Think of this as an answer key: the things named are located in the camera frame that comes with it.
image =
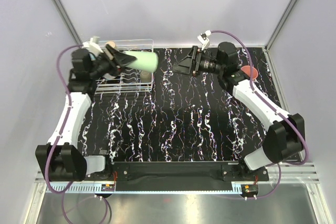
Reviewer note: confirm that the pink plastic cup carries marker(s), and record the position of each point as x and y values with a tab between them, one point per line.
250	71

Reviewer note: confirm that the black marble pattern mat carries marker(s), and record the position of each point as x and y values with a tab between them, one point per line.
181	119

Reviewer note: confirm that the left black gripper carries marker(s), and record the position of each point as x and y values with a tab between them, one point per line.
121	59

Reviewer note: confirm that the white grey mug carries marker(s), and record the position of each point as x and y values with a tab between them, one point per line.
108	76

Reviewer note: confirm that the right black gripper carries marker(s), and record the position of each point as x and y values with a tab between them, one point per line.
184	66

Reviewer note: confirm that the left orange connector box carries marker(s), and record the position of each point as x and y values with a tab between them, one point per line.
108	187

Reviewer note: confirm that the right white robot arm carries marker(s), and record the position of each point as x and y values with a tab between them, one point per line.
284	132

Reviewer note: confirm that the light blue cup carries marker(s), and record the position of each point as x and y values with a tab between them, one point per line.
92	56

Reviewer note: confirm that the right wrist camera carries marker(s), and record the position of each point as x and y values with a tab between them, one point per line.
203	38

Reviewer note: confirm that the slotted cable duct rail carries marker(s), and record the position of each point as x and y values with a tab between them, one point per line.
91	187

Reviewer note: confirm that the white wire dish rack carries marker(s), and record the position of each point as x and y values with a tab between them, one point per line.
129	80

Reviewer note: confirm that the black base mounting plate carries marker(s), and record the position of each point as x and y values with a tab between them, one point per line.
225	171

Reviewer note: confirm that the beige small mug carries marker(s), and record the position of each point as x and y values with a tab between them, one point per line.
145	77

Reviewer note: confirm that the tan beige tall cup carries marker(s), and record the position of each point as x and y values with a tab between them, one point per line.
111	44

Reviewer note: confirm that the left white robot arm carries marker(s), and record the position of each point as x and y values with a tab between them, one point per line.
59	159

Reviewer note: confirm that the mint green cup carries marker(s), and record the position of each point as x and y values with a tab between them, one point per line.
145	61

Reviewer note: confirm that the right orange connector box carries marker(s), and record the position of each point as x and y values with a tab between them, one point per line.
250	189

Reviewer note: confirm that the orange connector box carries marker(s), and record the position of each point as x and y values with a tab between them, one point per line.
250	189
108	187

